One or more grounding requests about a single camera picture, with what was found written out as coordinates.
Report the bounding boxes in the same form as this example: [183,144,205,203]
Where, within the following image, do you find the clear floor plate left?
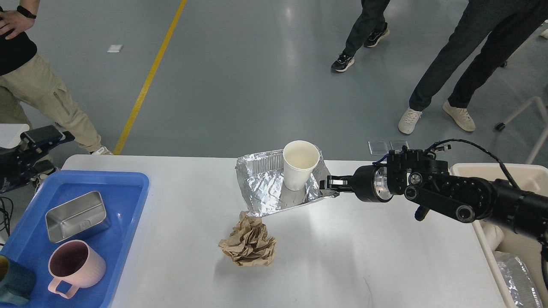
[368,141,389,156]

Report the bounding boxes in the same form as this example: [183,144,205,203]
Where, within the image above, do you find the clear floor plate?
[368,141,389,156]
[390,140,411,151]

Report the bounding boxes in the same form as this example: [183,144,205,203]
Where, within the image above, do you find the person in dark trousers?
[398,0,548,134]

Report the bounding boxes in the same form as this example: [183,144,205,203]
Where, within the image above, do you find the square stainless steel tray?
[45,191,111,243]

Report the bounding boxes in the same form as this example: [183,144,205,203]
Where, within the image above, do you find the aluminium foil tray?
[235,149,340,217]

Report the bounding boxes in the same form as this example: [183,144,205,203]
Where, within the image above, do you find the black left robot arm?
[0,124,74,193]

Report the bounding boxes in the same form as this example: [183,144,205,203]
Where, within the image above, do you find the teal cup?
[0,255,36,306]

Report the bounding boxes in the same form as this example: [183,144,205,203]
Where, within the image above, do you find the white side table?
[0,124,30,149]

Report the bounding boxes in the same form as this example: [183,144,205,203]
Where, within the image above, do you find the white cup inside bin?
[481,221,505,252]

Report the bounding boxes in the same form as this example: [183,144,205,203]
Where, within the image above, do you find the foil tray inside bin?
[494,251,543,308]

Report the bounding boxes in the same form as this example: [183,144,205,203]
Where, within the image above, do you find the blue plastic tray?
[1,170,149,308]

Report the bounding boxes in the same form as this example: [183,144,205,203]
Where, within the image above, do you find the white chair leg right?
[494,96,548,164]

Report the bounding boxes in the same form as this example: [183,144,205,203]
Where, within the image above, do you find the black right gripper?
[319,165,393,202]

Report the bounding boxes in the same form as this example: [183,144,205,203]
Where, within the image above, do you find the crumpled brown paper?
[218,211,276,267]

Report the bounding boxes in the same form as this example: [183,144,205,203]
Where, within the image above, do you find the person in beige trousers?
[0,0,111,187]

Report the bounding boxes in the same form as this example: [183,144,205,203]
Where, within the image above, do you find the beige plastic bin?
[450,163,548,308]

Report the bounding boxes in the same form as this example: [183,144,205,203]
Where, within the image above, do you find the person in black sneakers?
[331,0,390,73]

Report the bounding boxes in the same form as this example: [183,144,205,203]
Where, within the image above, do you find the pink mug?
[48,240,106,299]

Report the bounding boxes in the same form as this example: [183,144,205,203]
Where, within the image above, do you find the cream paper cup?
[283,140,320,191]

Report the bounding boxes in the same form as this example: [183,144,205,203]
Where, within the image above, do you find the clear floor plate right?
[390,140,411,151]

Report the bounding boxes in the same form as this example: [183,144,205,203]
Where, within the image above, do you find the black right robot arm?
[319,140,548,281]

